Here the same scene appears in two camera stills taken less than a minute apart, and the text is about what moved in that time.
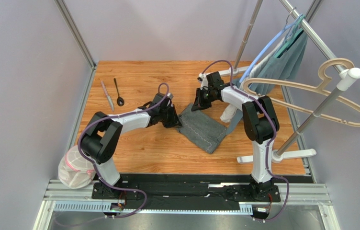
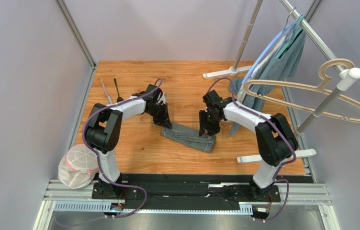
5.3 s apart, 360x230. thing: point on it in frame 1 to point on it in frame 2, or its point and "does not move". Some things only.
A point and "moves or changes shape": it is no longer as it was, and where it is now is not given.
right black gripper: [203, 97] to [208, 118]
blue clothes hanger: [298, 18] does not move
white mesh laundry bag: [75, 171] does not move
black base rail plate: [186, 191] does not move
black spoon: [120, 101] does not move
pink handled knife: [108, 98] does not move
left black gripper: [174, 121] to [164, 120]
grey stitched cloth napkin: [199, 128] moves or changes shape
